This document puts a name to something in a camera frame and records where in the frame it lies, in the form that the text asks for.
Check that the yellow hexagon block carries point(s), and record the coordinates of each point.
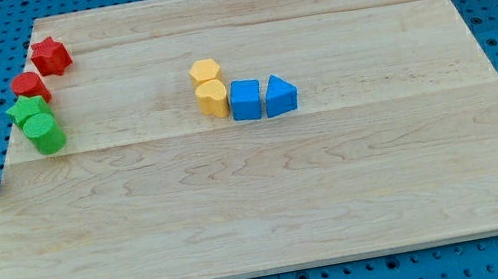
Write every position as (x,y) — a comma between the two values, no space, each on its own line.
(203,71)

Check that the yellow heart block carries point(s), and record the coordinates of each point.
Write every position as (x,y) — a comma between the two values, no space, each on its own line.
(212,97)

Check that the green star block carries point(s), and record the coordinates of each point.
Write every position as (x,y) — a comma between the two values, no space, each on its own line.
(26,107)

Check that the green cylinder block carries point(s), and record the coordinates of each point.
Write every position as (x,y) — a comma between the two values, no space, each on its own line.
(44,133)

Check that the red cylinder block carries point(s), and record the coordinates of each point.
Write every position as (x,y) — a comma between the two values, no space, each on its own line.
(30,84)

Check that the red star block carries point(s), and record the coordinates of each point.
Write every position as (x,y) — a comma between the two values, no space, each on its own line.
(50,57)

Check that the blue cube block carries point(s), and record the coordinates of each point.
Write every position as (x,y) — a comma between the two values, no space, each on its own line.
(245,100)

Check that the blue triangle block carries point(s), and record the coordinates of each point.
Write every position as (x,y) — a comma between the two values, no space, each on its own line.
(281,96)

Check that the wooden board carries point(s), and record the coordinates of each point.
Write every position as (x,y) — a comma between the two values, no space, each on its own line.
(393,146)

